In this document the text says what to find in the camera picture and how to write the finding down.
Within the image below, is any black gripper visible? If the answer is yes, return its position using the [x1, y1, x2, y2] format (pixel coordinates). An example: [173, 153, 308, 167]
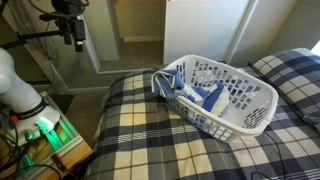
[39, 0, 90, 53]

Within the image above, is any blue cloth garment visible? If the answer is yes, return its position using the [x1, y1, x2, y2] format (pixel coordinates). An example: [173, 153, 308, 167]
[151, 69, 231, 118]

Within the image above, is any white plastic laundry basket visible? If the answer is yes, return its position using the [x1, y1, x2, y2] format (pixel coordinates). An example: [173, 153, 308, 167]
[162, 54, 280, 144]

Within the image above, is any aluminium and wood robot stand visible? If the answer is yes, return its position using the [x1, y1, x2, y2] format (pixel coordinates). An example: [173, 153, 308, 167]
[0, 91, 94, 180]

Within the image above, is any orange clamp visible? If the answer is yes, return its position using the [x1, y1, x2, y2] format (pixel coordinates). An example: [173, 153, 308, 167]
[49, 152, 68, 173]

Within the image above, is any white closet door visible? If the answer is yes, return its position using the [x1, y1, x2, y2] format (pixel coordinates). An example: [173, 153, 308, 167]
[163, 0, 252, 66]

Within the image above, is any blue plaid bed comforter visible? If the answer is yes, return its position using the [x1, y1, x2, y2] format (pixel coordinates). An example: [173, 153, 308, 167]
[84, 65, 320, 180]

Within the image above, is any blue plaid pillow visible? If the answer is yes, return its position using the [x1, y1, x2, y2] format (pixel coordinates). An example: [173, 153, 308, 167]
[248, 47, 320, 134]

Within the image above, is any bundle of black cables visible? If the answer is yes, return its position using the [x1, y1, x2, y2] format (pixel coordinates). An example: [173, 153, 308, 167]
[0, 109, 63, 180]

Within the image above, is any thin black cable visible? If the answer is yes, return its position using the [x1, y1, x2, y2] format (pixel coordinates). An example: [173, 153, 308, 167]
[249, 131, 288, 180]

